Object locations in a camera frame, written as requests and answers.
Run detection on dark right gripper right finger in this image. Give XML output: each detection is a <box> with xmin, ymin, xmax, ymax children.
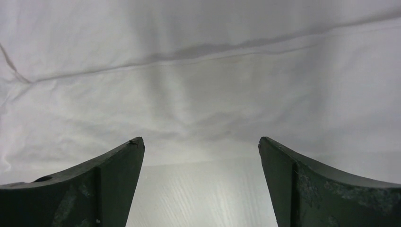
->
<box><xmin>258</xmin><ymin>137</ymin><xmax>401</xmax><ymax>227</ymax></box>

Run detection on white t shirt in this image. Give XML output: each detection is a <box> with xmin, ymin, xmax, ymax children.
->
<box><xmin>0</xmin><ymin>0</ymin><xmax>401</xmax><ymax>183</ymax></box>

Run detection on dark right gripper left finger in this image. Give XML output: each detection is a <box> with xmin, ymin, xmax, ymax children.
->
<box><xmin>0</xmin><ymin>137</ymin><xmax>145</xmax><ymax>227</ymax></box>

